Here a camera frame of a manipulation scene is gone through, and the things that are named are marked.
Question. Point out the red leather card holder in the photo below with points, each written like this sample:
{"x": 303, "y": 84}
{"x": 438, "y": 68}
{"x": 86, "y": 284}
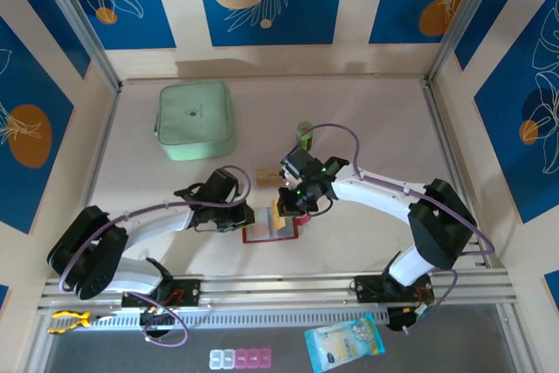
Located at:
{"x": 290, "y": 233}

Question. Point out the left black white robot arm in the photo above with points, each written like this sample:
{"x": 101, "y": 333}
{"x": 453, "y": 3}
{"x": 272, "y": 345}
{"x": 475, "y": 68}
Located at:
{"x": 157, "y": 224}

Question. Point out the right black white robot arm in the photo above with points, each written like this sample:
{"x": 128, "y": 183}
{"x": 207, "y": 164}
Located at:
{"x": 371, "y": 191}

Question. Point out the mint green zip pouch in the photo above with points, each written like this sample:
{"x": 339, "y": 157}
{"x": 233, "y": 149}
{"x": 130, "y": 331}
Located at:
{"x": 192, "y": 115}

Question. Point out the black connector block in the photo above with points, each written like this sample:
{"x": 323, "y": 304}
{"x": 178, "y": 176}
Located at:
{"x": 157, "y": 322}
{"x": 399, "y": 322}

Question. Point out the white pink pill organiser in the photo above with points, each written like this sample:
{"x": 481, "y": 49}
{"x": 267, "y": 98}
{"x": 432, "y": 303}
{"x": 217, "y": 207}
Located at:
{"x": 240, "y": 358}

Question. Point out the blue snack packet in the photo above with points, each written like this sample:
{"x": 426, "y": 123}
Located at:
{"x": 345, "y": 342}

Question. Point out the yellow black pliers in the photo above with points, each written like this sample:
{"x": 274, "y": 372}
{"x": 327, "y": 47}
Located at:
{"x": 70, "y": 319}

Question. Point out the aluminium mounting rail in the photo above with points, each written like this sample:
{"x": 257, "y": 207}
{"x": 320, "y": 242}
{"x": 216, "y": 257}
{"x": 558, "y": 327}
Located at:
{"x": 279, "y": 288}

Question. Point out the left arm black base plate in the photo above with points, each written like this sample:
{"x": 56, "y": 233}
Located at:
{"x": 188, "y": 292}

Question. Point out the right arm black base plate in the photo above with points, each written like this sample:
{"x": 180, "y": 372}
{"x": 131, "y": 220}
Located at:
{"x": 371, "y": 290}

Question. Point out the aluminium table edge rail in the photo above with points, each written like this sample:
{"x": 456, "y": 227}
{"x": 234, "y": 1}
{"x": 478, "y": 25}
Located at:
{"x": 102, "y": 137}
{"x": 436, "y": 115}

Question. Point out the aluminium frame post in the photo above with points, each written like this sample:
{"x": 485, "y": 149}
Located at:
{"x": 79, "y": 19}
{"x": 464, "y": 19}

